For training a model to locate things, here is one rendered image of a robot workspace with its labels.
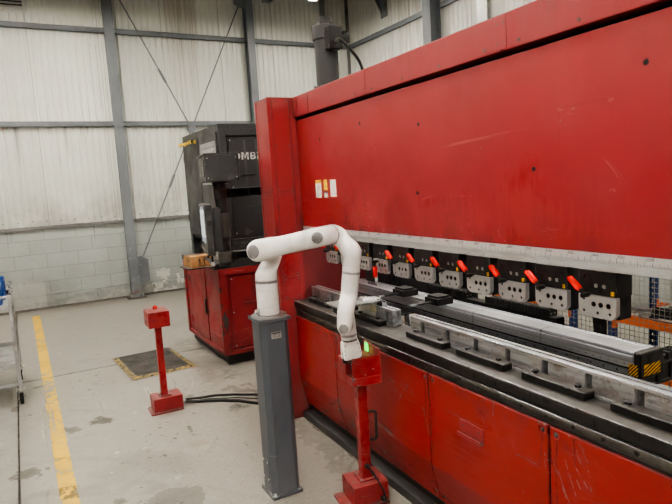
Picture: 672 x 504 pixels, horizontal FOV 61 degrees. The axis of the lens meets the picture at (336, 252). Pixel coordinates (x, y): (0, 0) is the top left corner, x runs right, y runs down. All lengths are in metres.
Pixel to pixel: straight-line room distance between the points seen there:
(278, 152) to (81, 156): 6.36
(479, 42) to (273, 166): 1.94
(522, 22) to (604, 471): 1.61
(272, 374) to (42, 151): 7.45
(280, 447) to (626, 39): 2.49
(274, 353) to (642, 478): 1.82
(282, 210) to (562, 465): 2.52
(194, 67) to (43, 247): 3.87
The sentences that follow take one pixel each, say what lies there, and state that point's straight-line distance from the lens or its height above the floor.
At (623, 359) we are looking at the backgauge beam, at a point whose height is 0.95.
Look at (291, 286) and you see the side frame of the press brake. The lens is 4.12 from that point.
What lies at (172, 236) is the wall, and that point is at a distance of 10.30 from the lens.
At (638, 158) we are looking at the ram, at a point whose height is 1.71.
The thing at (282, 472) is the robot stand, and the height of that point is 0.14.
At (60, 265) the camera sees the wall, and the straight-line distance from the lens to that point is 10.08.
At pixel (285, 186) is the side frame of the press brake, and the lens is 4.06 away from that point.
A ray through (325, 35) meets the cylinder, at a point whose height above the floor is 2.64.
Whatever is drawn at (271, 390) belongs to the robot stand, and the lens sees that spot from 3.18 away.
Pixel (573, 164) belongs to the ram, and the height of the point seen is 1.71.
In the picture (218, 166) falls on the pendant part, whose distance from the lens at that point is 4.08.
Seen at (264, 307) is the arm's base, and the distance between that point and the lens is 3.09.
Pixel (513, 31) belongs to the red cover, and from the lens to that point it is 2.42.
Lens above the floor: 1.69
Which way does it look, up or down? 7 degrees down
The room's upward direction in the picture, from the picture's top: 3 degrees counter-clockwise
